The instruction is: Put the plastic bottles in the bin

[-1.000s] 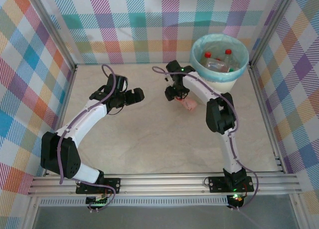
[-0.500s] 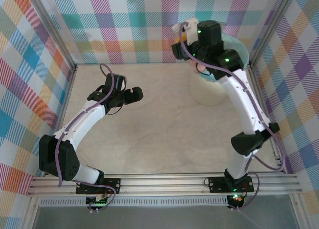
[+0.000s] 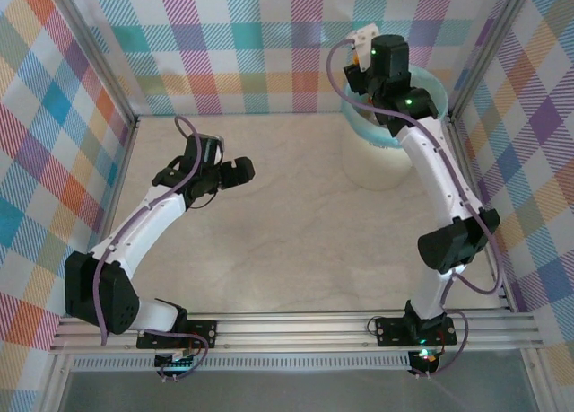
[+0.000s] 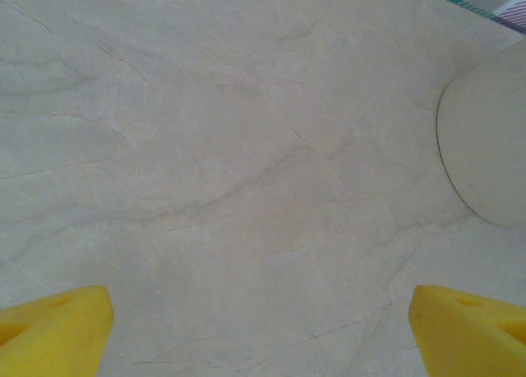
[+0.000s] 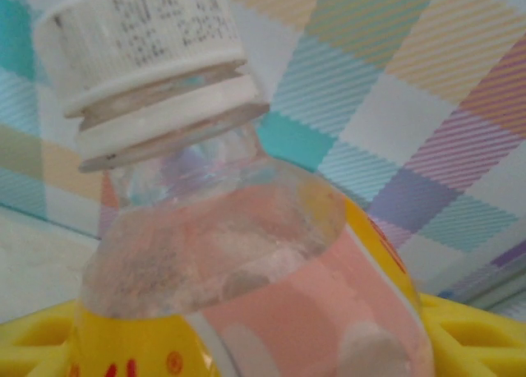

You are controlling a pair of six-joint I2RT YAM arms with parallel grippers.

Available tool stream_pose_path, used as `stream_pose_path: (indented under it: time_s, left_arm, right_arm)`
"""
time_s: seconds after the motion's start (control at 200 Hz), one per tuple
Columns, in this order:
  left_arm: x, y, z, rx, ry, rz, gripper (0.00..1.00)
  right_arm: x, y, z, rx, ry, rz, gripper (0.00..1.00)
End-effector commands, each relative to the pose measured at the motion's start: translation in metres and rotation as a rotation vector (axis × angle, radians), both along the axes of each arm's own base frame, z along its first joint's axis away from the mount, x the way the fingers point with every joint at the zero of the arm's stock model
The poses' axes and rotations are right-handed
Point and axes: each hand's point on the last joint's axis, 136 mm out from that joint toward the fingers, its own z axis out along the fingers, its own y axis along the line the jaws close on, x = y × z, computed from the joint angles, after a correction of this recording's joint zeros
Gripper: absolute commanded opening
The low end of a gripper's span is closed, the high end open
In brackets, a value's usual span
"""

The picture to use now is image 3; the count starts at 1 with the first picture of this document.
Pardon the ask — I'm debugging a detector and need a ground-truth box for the slotted grey cable duct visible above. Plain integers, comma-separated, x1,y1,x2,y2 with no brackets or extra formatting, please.
70,355,413,373

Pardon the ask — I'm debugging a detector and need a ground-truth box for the aluminium frame post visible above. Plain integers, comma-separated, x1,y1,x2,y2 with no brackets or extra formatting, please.
448,0,539,119
42,0,138,126

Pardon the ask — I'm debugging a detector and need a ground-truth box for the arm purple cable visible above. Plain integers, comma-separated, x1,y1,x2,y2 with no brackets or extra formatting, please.
326,39,506,380
93,115,225,378

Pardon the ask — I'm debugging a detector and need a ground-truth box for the white round waste bin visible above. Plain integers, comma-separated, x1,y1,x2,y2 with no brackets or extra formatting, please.
340,64,449,191

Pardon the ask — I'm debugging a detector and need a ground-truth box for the aluminium side rail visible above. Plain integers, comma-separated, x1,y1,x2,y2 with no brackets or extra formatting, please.
75,118,140,319
446,118,517,312

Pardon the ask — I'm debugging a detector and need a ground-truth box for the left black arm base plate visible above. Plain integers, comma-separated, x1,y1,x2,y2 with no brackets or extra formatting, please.
136,320,219,351

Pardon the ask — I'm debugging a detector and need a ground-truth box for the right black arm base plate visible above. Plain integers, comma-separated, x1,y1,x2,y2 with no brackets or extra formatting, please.
374,315,458,346

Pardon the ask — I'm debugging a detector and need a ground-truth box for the small controller board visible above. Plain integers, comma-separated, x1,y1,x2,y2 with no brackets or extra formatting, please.
154,351,198,372
410,347,439,373

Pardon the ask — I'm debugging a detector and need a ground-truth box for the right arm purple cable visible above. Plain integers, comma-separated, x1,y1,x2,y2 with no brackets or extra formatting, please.
326,39,506,380

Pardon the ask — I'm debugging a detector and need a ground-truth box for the wide aluminium mounting rail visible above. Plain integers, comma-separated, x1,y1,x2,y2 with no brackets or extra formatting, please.
48,311,544,355

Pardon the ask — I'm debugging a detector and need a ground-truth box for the right small controller board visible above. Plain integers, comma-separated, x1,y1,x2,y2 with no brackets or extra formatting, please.
410,347,439,373

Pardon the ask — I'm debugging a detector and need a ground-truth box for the left small controller board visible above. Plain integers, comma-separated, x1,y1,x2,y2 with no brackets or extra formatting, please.
154,351,198,372

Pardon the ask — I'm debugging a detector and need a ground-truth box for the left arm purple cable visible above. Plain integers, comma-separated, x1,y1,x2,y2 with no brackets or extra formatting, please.
93,115,225,378

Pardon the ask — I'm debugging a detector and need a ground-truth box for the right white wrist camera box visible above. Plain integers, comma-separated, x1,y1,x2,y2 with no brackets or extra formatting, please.
352,24,380,70

